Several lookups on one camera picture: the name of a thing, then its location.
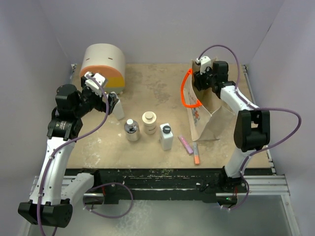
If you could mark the aluminium frame rail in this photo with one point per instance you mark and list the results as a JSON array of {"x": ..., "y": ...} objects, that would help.
[{"x": 255, "y": 129}]

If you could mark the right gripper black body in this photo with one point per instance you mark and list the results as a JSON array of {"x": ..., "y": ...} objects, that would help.
[{"x": 205, "y": 81}]

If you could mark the pink tube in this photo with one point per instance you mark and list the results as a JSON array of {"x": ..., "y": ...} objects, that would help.
[{"x": 185, "y": 144}]

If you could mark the orange tube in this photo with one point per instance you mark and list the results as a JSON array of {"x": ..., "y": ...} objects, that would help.
[{"x": 196, "y": 153}]

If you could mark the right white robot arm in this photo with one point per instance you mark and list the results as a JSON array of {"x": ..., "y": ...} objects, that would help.
[{"x": 229, "y": 176}]

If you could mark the beige and orange cylinder box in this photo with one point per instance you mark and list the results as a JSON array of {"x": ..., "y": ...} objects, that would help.
[{"x": 107, "y": 60}]

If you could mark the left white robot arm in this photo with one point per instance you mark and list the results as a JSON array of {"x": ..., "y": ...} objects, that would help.
[{"x": 51, "y": 203}]

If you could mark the canvas bag with orange handles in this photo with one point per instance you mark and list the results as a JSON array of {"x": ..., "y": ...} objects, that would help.
[{"x": 208, "y": 116}]

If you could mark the silver bottle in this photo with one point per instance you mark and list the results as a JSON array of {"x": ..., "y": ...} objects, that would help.
[{"x": 132, "y": 131}]

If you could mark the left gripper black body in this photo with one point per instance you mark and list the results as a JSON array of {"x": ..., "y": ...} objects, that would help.
[{"x": 91, "y": 99}]

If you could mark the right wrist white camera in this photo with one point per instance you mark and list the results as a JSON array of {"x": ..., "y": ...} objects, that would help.
[{"x": 205, "y": 62}]

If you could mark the cream bottle with round cap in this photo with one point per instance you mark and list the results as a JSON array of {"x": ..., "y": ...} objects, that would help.
[{"x": 149, "y": 119}]

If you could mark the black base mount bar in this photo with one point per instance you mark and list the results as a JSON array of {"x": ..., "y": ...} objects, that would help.
[{"x": 206, "y": 185}]

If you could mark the white square bottle black cap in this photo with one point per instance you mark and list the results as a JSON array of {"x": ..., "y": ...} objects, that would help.
[{"x": 166, "y": 136}]

